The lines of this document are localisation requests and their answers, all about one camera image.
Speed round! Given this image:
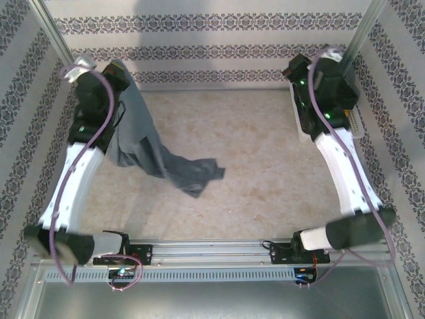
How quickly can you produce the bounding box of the aluminium frame post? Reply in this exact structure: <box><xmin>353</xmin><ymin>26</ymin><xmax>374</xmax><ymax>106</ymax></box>
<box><xmin>31</xmin><ymin>0</ymin><xmax>73</xmax><ymax>66</ymax></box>
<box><xmin>345</xmin><ymin>0</ymin><xmax>388</xmax><ymax>74</ymax></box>

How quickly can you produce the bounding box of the white plastic basket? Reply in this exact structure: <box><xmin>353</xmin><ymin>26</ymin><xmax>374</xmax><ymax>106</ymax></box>
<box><xmin>290</xmin><ymin>82</ymin><xmax>363</xmax><ymax>144</ymax></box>

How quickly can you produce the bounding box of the aluminium mounting rail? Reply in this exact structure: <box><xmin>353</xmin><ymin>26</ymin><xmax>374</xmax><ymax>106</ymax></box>
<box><xmin>31</xmin><ymin>237</ymin><xmax>391</xmax><ymax>266</ymax></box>

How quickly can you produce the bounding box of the slotted gray cable duct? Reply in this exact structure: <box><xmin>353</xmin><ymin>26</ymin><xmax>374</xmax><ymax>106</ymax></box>
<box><xmin>44</xmin><ymin>267</ymin><xmax>298</xmax><ymax>282</ymax></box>

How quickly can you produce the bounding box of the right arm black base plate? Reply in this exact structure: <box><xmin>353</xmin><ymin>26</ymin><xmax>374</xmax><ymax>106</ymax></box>
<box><xmin>269</xmin><ymin>241</ymin><xmax>331</xmax><ymax>265</ymax></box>

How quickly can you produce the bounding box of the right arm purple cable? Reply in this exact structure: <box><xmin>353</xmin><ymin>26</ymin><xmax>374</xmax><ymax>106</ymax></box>
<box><xmin>298</xmin><ymin>46</ymin><xmax>398</xmax><ymax>290</ymax></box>

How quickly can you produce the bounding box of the gray t-shirt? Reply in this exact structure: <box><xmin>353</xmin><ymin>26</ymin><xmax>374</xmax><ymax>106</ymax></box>
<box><xmin>106</xmin><ymin>71</ymin><xmax>226</xmax><ymax>199</ymax></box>

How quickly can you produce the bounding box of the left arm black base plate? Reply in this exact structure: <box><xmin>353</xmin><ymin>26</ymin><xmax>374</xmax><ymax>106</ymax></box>
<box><xmin>92</xmin><ymin>244</ymin><xmax>154</xmax><ymax>266</ymax></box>

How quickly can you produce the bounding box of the sheet metal panel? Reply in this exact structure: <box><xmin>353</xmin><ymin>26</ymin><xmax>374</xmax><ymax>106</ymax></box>
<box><xmin>31</xmin><ymin>261</ymin><xmax>404</xmax><ymax>319</ymax></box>

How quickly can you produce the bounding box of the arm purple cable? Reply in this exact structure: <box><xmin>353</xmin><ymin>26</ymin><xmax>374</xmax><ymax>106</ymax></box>
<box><xmin>48</xmin><ymin>64</ymin><xmax>144</xmax><ymax>293</ymax></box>
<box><xmin>298</xmin><ymin>46</ymin><xmax>398</xmax><ymax>290</ymax></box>

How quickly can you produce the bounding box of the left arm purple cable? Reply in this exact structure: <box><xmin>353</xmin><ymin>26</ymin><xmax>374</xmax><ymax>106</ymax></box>
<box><xmin>48</xmin><ymin>64</ymin><xmax>144</xmax><ymax>293</ymax></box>

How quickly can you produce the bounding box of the aluminium back wall rail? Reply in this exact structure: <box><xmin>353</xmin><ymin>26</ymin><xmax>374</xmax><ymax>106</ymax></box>
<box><xmin>139</xmin><ymin>87</ymin><xmax>293</xmax><ymax>94</ymax></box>

